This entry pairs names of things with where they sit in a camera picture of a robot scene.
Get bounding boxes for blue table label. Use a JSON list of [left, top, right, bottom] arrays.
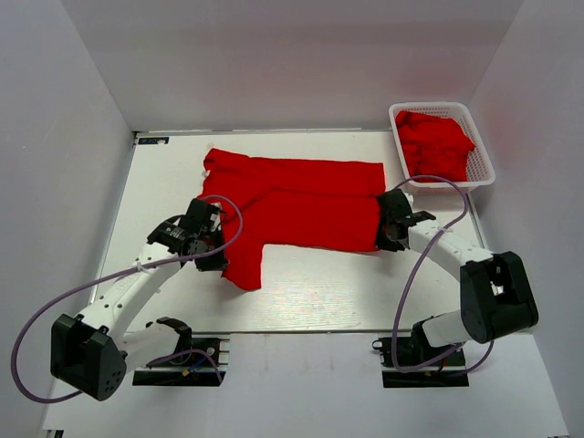
[[138, 137, 170, 145]]

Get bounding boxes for white plastic basket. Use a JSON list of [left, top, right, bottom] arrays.
[[389, 101, 495, 194]]

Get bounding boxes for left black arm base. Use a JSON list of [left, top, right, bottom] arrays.
[[132, 318, 230, 387]]

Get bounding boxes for red shirts in basket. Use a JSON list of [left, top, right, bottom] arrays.
[[395, 110, 475, 183]]

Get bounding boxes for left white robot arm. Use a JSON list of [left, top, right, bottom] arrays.
[[50, 199, 228, 401]]

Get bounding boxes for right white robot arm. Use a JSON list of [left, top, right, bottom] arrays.
[[375, 189, 539, 364]]

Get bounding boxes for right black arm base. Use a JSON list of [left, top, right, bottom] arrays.
[[371, 336, 469, 389]]

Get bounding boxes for red t shirt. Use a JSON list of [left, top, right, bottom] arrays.
[[202, 149, 386, 291]]

